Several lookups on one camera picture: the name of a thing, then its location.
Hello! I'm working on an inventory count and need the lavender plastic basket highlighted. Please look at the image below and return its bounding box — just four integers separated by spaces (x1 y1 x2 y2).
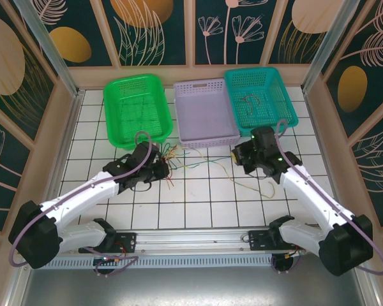
173 78 242 150

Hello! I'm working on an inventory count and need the teal plastic basket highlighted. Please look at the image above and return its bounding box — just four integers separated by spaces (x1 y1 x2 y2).
223 66 299 138

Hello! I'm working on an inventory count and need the bright green plastic basket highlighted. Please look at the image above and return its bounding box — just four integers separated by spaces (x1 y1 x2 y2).
102 73 174 150

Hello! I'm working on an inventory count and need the small circuit board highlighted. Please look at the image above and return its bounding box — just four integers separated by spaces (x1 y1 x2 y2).
93 256 121 266

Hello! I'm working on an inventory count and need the grey metal plate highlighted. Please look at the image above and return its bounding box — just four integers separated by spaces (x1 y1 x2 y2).
6 266 382 306

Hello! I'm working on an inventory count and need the thin black left gripper wire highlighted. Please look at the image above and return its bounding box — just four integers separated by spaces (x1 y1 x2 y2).
130 180 153 193

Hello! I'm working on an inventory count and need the aluminium side rail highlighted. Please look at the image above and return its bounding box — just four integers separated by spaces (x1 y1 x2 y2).
303 91 350 226
38 91 84 230

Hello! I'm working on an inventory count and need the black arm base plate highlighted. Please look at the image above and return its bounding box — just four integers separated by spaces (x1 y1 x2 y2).
79 231 138 254
248 229 307 256

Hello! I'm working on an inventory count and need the long aluminium base rail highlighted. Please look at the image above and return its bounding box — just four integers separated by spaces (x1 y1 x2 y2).
59 225 326 256

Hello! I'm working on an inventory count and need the slotted grey cable duct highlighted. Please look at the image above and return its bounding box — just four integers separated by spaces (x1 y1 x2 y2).
47 254 296 271

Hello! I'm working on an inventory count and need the pink flower outline wall panel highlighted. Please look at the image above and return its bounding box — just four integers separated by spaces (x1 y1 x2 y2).
194 0 266 66

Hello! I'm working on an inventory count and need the pink fern wall panel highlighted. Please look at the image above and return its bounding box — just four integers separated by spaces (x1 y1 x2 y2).
325 0 383 140

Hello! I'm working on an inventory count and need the pink feather wall panel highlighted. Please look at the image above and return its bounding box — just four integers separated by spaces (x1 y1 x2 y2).
350 111 383 229

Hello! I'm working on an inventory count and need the aluminium corner post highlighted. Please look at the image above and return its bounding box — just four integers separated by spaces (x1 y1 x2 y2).
301 0 373 94
12 0 86 98

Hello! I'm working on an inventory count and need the single flower wall panel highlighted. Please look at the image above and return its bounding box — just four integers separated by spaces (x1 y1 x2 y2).
0 97 33 232

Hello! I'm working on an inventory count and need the gold frond wall panel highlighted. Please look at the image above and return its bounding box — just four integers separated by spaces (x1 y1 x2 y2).
267 0 345 64

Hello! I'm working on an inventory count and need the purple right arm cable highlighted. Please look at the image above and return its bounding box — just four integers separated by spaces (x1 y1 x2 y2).
271 119 383 275

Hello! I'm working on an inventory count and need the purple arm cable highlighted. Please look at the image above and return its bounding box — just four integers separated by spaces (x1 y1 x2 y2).
9 130 154 277
271 119 383 275

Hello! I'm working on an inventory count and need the orange oval wall panel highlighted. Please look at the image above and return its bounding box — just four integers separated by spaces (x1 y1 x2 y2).
25 0 114 68

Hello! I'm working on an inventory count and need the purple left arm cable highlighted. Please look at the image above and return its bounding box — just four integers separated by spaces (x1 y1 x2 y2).
9 130 154 277

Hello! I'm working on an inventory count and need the white leaf outline wall panel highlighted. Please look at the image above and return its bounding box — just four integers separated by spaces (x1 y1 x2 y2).
101 0 188 67

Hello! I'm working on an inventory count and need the gold grass wall panel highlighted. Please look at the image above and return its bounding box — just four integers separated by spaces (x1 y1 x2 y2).
0 11 57 143

